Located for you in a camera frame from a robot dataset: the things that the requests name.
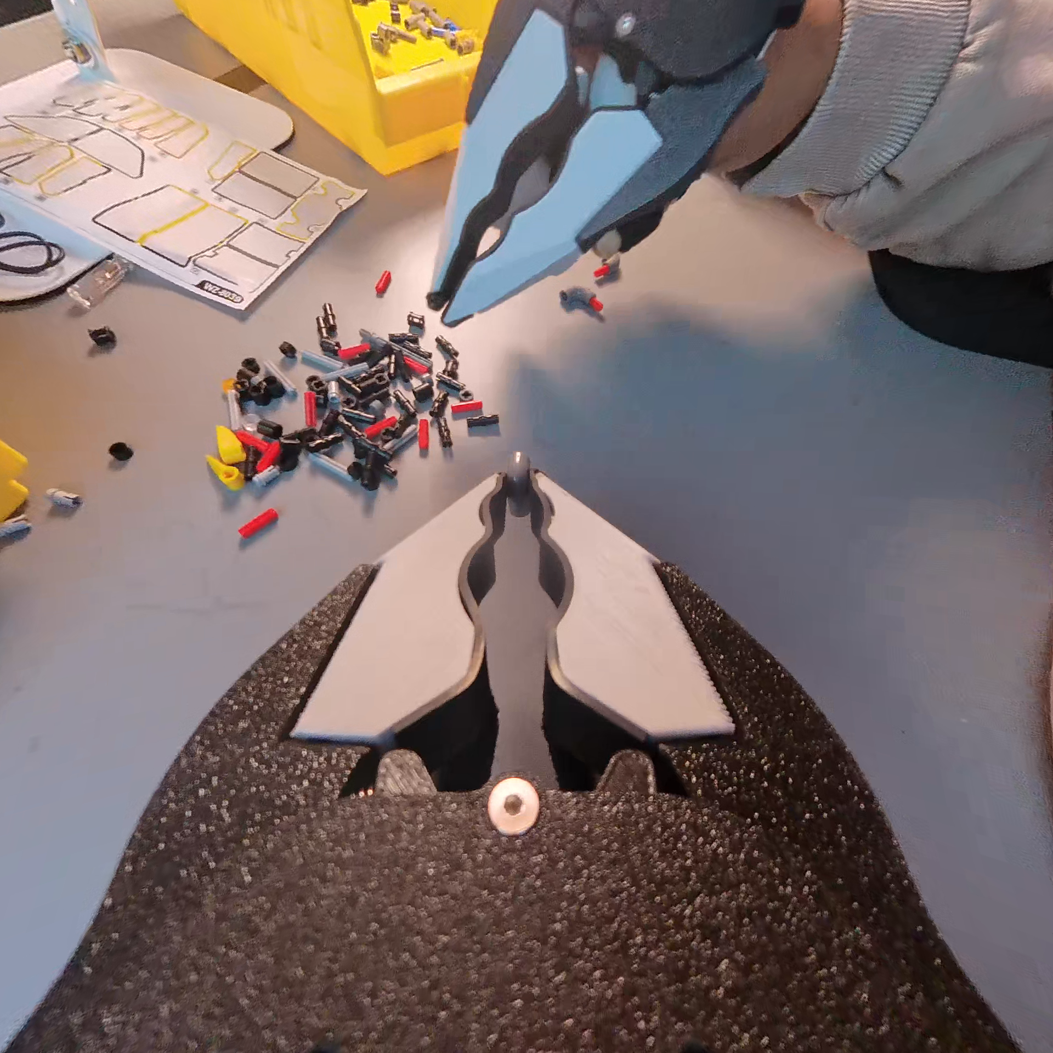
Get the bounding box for pile of black red pins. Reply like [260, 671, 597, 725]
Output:
[220, 303, 501, 493]

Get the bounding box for grey desk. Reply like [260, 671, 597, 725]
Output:
[0, 0, 1053, 1021]

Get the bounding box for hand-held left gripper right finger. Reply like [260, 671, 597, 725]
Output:
[530, 473, 737, 792]

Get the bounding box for white sticker sheet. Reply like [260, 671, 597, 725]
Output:
[0, 86, 368, 312]

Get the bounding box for white lamp base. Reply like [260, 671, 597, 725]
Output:
[0, 48, 296, 307]

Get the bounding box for person's right forearm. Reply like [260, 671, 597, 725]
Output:
[736, 0, 1053, 273]

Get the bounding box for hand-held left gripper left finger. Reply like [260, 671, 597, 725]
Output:
[290, 473, 506, 789]

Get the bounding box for scattered blue grey brick pins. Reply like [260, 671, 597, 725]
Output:
[369, 0, 488, 59]

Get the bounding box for black chair armrest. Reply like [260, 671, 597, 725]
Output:
[868, 247, 1053, 371]

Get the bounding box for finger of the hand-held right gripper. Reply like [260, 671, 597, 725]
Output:
[443, 107, 666, 326]
[426, 8, 579, 310]

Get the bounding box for yellow storage bin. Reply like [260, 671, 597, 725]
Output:
[0, 438, 31, 525]
[173, 0, 500, 178]

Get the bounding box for black usb cable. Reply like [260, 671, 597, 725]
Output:
[0, 212, 66, 278]

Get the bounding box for person's right hand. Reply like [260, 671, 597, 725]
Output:
[714, 0, 846, 176]

